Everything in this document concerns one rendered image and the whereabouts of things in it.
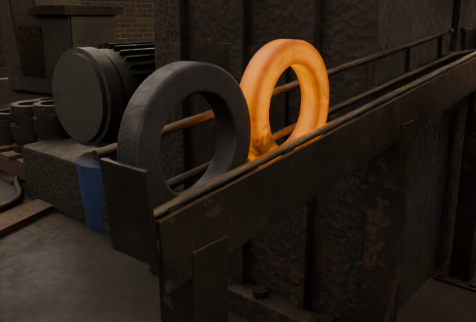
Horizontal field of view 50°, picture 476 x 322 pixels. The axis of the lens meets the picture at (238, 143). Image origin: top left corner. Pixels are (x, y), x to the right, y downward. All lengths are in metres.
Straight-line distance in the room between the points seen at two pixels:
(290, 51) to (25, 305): 1.18
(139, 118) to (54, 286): 1.23
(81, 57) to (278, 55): 1.39
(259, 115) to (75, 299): 1.08
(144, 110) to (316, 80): 0.32
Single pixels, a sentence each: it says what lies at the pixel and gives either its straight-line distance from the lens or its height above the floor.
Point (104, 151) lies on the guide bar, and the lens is 0.58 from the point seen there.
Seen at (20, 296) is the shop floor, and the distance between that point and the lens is 1.68.
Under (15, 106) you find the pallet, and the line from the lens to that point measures 2.67.
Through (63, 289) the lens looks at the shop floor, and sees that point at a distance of 1.68.
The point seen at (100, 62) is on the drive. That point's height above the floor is 0.63.
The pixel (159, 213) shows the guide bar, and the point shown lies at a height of 0.61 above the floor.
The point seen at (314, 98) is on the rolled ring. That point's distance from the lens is 0.77.
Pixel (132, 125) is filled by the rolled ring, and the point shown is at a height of 0.69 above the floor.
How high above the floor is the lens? 0.80
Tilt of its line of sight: 14 degrees down
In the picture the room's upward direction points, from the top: straight up
